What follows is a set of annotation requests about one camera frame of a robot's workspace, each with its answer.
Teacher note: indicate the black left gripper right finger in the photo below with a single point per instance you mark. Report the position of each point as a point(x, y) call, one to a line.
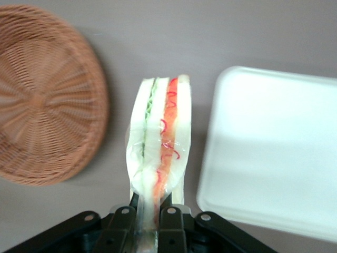
point(173, 226)

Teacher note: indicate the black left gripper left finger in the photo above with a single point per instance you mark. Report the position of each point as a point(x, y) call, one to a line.
point(121, 226)

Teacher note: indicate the triangular sandwich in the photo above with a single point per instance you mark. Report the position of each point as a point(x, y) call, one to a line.
point(158, 118)

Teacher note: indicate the cream rectangular tray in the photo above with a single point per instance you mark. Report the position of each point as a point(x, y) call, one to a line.
point(268, 147)

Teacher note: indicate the round brown wicker basket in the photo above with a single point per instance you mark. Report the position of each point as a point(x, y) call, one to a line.
point(47, 100)

